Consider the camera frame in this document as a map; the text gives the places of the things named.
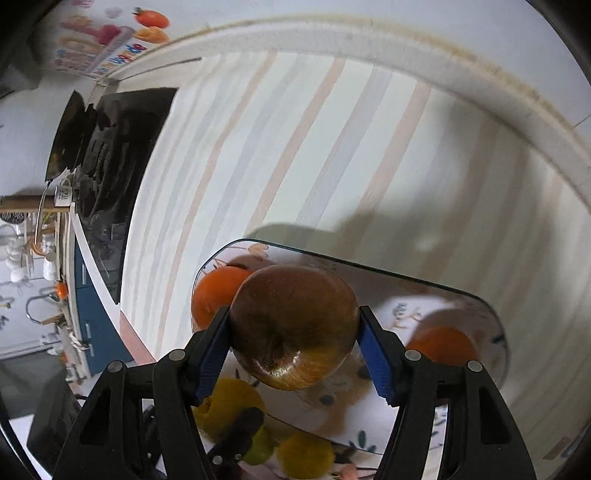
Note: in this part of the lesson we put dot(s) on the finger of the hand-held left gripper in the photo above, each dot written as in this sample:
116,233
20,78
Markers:
238,438

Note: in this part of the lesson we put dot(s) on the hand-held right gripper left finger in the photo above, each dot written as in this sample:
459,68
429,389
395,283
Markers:
211,357

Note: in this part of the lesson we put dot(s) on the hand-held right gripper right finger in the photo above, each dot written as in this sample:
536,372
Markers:
377,360

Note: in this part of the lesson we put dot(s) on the green apple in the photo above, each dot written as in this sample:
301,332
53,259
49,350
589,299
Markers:
262,446

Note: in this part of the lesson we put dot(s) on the oval floral plate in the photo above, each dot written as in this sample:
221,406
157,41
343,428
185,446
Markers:
369,295

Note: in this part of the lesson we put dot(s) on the brown-red apple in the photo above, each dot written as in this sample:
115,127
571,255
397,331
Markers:
291,318

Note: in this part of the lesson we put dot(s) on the yellow lemon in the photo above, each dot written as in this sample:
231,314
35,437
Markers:
224,408
307,457

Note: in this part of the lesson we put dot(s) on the orange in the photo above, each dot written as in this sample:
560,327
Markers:
212,300
443,344

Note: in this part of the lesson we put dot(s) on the blue kitchen cabinet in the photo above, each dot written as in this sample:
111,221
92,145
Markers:
99,332

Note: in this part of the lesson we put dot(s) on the small orange round item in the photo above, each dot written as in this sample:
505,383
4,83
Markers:
61,290

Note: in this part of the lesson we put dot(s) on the dish rack with dishes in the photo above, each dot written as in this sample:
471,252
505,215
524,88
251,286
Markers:
18,263

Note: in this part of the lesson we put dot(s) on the white cup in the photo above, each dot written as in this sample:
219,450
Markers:
63,196

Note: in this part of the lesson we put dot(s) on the black glass gas stove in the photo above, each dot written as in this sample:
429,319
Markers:
134,152

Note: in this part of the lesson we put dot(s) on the striped table mat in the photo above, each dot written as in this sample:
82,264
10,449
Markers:
323,138

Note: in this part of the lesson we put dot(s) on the black frying pan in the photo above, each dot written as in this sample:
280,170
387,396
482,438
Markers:
69,134

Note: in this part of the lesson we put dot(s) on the colourful wall sticker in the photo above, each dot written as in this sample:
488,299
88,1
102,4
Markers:
92,41

